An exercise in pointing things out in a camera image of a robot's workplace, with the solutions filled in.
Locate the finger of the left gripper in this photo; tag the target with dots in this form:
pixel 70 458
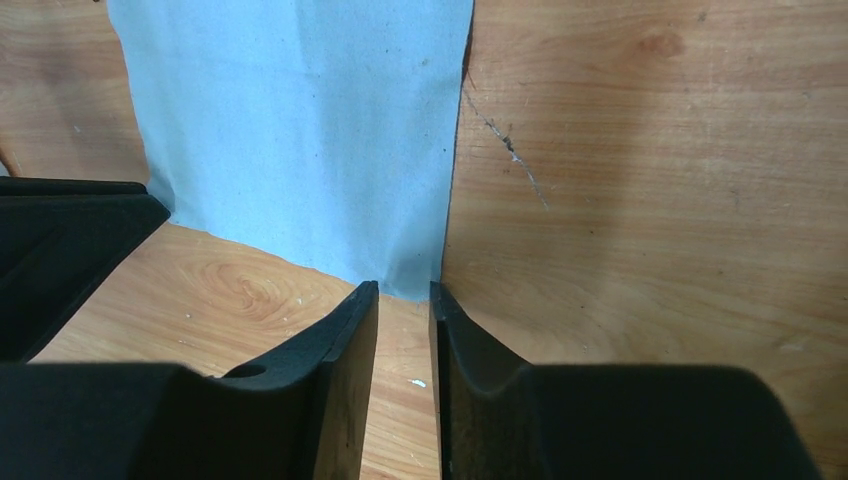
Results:
pixel 60 240

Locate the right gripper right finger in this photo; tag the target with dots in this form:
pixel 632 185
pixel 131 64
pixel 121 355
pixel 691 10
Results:
pixel 502 417

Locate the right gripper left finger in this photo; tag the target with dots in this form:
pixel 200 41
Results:
pixel 297 411

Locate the blue cleaning cloth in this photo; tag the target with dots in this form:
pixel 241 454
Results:
pixel 322 132

